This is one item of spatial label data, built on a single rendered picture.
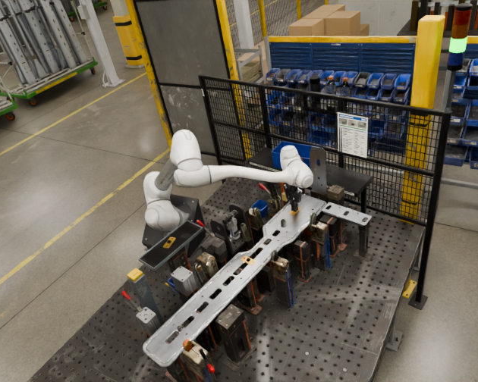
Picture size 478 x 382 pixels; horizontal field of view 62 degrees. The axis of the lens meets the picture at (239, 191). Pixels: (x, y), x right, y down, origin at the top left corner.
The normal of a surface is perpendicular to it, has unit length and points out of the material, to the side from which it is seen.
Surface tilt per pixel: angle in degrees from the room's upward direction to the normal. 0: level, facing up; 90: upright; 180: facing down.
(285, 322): 0
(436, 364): 0
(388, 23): 90
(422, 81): 91
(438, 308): 0
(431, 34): 90
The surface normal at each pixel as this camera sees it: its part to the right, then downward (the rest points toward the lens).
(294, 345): -0.16, -0.80
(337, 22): -0.58, 0.55
